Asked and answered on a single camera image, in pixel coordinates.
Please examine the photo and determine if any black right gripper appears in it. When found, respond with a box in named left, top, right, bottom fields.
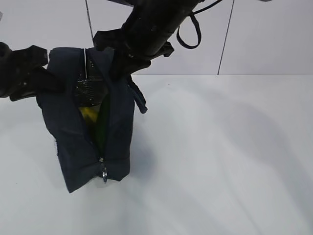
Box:
left=93, top=14, right=174, bottom=81

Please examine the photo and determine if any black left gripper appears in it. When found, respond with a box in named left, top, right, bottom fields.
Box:
left=0, top=42, right=65, bottom=101

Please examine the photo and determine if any yellow lemon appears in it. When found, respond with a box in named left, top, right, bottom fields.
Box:
left=79, top=107, right=99, bottom=123

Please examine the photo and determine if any green cucumber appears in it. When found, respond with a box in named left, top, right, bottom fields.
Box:
left=95, top=95, right=110, bottom=153

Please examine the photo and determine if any dark navy insulated lunch bag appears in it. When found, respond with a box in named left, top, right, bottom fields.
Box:
left=36, top=47, right=147, bottom=192

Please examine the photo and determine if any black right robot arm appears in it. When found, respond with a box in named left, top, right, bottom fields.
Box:
left=93, top=0, right=219, bottom=80

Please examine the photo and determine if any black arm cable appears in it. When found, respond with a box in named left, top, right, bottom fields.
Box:
left=176, top=9, right=202, bottom=49

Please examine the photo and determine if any metal zipper pull ring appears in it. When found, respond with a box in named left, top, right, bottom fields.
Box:
left=98, top=158, right=109, bottom=183

